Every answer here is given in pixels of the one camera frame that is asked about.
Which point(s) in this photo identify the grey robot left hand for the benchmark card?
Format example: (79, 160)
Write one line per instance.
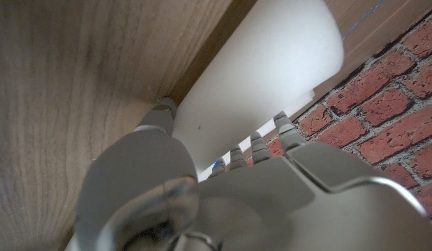
(271, 202)

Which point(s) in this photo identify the red brick printed backdrop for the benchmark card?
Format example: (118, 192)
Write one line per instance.
(383, 115)

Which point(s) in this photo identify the cream memory foam sheet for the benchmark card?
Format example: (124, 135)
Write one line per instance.
(257, 87)

